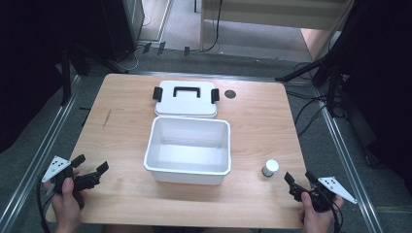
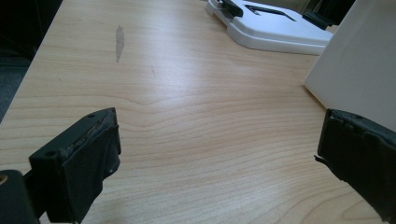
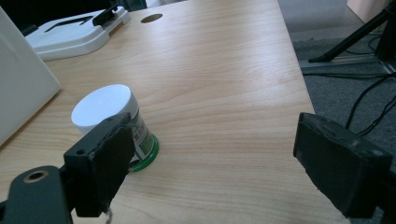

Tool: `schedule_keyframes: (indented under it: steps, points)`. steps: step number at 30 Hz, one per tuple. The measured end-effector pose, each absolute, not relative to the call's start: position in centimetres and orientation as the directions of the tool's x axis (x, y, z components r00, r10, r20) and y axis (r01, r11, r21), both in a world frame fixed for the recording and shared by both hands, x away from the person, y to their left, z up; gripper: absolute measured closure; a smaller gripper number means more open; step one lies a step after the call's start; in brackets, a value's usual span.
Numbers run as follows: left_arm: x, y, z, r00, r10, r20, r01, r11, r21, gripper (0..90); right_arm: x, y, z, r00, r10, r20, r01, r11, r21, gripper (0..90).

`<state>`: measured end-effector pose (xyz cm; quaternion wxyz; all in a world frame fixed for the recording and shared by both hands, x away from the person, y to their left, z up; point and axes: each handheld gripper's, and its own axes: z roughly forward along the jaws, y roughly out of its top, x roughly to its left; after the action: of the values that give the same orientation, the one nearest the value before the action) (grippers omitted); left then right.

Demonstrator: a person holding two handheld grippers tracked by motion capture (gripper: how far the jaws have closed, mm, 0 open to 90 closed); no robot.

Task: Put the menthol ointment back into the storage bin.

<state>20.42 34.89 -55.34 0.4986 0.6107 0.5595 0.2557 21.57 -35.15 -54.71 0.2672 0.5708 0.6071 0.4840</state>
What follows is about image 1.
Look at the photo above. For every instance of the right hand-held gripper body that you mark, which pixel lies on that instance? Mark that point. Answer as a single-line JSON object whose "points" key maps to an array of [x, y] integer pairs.
{"points": [[336, 189]]}

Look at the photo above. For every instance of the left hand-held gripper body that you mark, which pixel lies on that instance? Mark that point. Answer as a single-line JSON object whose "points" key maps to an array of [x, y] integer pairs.
{"points": [[57, 168]]}

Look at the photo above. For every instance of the person's right hand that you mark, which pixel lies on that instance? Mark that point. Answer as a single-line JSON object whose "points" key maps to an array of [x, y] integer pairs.
{"points": [[315, 221]]}

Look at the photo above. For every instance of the person's left hand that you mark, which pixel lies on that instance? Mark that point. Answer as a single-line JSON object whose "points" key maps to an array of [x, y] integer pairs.
{"points": [[66, 208]]}

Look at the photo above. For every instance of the small jar with white cap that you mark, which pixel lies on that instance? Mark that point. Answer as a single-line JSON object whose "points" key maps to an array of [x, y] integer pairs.
{"points": [[270, 166]]}

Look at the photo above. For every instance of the white plastic storage box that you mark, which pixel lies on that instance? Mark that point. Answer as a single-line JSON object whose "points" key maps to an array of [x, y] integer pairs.
{"points": [[188, 155]]}

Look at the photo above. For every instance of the black tripod stand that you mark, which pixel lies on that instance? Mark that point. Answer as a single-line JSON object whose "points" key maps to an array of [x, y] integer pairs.
{"points": [[330, 87]]}

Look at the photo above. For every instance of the dark round table grommet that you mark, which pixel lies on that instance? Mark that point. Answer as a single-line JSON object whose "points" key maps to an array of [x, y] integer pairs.
{"points": [[230, 94]]}

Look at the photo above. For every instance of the dark cabinet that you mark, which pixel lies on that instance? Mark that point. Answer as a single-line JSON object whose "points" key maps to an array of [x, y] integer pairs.
{"points": [[120, 29]]}

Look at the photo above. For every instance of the light wooden furniture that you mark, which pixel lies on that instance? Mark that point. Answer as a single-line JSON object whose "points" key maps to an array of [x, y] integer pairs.
{"points": [[259, 14]]}

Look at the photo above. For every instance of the metal floor rail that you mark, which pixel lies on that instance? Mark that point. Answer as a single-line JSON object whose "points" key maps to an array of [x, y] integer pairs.
{"points": [[348, 165], [35, 152]]}

